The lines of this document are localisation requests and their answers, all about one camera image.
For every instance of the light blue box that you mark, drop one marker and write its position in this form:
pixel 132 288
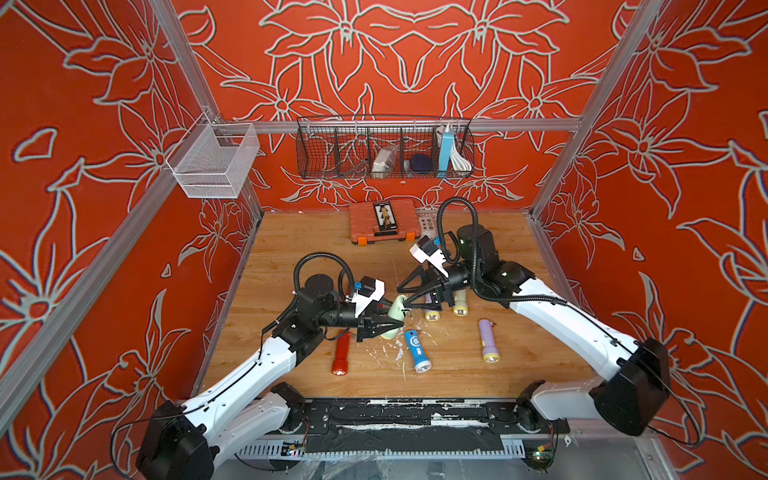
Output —
pixel 446 144

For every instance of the black wire basket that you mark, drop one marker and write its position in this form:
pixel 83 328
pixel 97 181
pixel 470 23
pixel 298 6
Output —
pixel 356 147

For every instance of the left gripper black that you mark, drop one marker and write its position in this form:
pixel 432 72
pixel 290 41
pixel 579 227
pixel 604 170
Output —
pixel 375 328

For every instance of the clear plastic bin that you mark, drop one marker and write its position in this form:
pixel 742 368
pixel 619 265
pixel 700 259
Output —
pixel 214 162

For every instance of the white packet in basket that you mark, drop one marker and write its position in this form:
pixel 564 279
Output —
pixel 384 163

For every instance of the orange tool case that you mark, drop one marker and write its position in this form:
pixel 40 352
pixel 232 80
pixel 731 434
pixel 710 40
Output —
pixel 384 220

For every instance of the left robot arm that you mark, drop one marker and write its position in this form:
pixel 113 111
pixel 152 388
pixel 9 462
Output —
pixel 192 439

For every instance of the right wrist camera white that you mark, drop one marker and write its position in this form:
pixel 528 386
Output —
pixel 428 250

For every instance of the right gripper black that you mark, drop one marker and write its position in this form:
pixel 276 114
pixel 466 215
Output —
pixel 442 288

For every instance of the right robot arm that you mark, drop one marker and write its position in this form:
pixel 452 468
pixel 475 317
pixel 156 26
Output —
pixel 631 381

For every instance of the purple flashlight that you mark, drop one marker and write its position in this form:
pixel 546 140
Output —
pixel 432 313
pixel 490 352

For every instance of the plastic bag with stickers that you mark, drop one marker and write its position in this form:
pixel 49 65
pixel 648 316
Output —
pixel 428 222

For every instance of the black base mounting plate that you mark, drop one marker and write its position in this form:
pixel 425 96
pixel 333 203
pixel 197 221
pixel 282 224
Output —
pixel 416 427

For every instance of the blue flashlight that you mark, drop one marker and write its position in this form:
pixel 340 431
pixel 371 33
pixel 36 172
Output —
pixel 421 362

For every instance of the red flashlight front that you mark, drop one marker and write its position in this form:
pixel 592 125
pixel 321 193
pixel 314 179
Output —
pixel 340 365

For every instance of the dark blue round case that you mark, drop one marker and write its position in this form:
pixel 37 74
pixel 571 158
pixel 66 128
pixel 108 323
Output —
pixel 420 164

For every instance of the green flashlight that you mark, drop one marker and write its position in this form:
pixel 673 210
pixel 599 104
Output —
pixel 460 307
pixel 396 312

